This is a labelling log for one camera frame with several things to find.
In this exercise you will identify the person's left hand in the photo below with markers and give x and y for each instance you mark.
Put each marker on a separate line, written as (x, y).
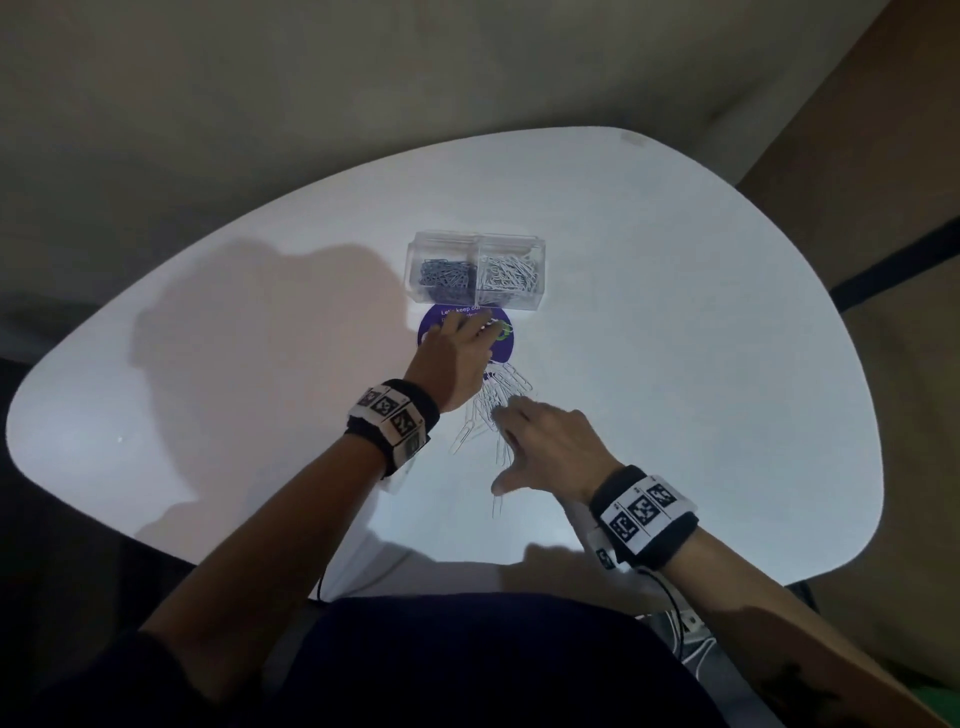
(450, 360)

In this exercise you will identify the person's right hand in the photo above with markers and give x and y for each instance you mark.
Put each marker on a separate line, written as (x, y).
(555, 450)

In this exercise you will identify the pile of mixed paper clips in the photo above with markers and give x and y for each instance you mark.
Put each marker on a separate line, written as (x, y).
(499, 390)

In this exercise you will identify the cluster of sorted blue clips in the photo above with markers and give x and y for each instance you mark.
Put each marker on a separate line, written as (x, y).
(448, 274)

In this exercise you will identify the clear plastic two-compartment box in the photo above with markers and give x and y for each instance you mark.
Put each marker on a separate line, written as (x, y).
(480, 247)

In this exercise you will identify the person's left forearm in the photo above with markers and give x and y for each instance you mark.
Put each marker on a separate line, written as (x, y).
(255, 570)

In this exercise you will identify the person's right forearm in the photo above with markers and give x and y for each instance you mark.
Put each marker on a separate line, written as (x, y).
(787, 637)

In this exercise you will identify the person's dark blue clothing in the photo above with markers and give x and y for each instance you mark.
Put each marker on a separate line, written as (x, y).
(487, 667)

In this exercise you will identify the round purple sticker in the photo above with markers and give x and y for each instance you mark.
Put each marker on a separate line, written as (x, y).
(504, 346)

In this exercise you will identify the black left wristband with markers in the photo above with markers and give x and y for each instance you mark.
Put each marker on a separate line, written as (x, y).
(394, 424)

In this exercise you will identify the black wristband with markers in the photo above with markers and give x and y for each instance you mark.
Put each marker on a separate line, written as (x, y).
(645, 517)
(394, 424)

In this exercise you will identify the black right wristband with markers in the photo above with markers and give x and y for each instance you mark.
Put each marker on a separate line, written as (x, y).
(645, 517)

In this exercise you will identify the white power strip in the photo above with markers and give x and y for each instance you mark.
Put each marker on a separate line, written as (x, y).
(691, 621)

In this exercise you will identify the black bar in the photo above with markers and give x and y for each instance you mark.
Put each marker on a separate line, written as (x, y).
(900, 266)

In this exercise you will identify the green object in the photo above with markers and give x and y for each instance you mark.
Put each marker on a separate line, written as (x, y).
(941, 705)

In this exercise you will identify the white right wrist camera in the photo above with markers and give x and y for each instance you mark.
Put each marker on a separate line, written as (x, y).
(606, 556)

